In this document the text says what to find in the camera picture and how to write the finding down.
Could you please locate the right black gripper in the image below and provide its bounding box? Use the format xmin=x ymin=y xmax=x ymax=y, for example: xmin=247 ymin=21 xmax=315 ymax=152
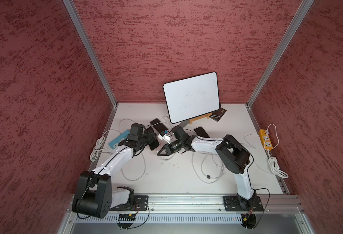
xmin=157 ymin=138 xmax=183 ymax=156

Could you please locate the light case phone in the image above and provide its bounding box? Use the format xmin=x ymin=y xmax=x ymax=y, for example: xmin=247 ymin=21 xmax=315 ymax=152
xmin=150 ymin=119 xmax=168 ymax=135

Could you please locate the white charging cable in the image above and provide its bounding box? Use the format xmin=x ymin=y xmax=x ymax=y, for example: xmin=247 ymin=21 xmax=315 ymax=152
xmin=119 ymin=118 xmax=173 ymax=144
xmin=119 ymin=150 xmax=147 ymax=182

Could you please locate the pink case phone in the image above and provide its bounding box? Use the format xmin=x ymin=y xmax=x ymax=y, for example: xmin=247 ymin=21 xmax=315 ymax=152
xmin=149 ymin=138 xmax=160 ymax=151

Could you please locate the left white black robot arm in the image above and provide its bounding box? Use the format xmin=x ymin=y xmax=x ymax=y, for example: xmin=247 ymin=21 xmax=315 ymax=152
xmin=72 ymin=123 xmax=159 ymax=219

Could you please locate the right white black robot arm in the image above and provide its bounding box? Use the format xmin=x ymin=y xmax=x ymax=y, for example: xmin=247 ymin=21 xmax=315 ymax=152
xmin=157 ymin=134 xmax=256 ymax=207

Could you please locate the beige case phone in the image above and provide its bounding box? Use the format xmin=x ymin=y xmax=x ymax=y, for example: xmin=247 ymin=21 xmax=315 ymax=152
xmin=194 ymin=127 xmax=210 ymax=138

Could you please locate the teal power strip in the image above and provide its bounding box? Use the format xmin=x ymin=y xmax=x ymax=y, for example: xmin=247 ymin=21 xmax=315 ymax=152
xmin=108 ymin=130 xmax=130 ymax=149

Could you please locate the wooden easel stand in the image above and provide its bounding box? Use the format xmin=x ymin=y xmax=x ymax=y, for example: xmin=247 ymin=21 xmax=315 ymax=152
xmin=189 ymin=113 xmax=212 ymax=125

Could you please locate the white board on easel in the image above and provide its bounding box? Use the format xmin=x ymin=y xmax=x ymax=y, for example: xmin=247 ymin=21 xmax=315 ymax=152
xmin=163 ymin=72 xmax=220 ymax=124

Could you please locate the black booklet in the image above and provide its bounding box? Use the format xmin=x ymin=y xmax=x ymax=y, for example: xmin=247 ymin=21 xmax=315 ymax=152
xmin=209 ymin=107 xmax=227 ymax=122

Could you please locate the yellow power strip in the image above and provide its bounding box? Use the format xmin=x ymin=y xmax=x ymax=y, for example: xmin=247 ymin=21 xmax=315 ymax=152
xmin=259 ymin=129 xmax=273 ymax=151

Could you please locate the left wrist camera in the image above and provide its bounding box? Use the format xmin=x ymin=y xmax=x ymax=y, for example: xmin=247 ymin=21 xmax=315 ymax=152
xmin=128 ymin=123 xmax=145 ymax=141

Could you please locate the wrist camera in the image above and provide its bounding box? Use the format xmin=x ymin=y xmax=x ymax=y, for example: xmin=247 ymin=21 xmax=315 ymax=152
xmin=171 ymin=125 xmax=189 ymax=142
xmin=128 ymin=123 xmax=145 ymax=141

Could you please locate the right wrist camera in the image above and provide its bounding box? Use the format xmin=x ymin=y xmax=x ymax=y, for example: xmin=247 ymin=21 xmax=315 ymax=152
xmin=171 ymin=125 xmax=189 ymax=142

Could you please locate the white cable tangle right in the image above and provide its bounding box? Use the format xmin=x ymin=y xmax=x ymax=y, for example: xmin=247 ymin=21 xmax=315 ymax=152
xmin=192 ymin=150 xmax=233 ymax=184

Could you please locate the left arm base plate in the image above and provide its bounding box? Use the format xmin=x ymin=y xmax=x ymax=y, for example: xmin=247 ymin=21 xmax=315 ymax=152
xmin=110 ymin=195 xmax=149 ymax=212

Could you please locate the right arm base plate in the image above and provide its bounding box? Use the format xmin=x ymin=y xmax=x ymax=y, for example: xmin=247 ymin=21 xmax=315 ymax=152
xmin=223 ymin=195 xmax=264 ymax=212

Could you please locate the white coiled power cord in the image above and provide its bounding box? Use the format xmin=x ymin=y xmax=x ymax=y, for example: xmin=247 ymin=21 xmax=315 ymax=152
xmin=263 ymin=123 xmax=289 ymax=179

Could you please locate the aluminium front rail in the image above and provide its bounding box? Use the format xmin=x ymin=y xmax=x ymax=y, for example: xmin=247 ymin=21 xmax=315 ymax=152
xmin=66 ymin=193 xmax=305 ymax=214

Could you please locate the left aluminium corner post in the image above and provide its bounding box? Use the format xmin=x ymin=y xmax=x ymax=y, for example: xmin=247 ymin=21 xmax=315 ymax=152
xmin=62 ymin=0 xmax=119 ymax=108

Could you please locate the aluminium corner post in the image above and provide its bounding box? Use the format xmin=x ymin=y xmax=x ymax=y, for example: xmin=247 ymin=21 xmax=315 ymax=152
xmin=62 ymin=0 xmax=119 ymax=108
xmin=246 ymin=0 xmax=315 ymax=108

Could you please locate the right aluminium corner post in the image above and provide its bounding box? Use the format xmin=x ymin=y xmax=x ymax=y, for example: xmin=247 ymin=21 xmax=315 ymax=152
xmin=246 ymin=0 xmax=315 ymax=108

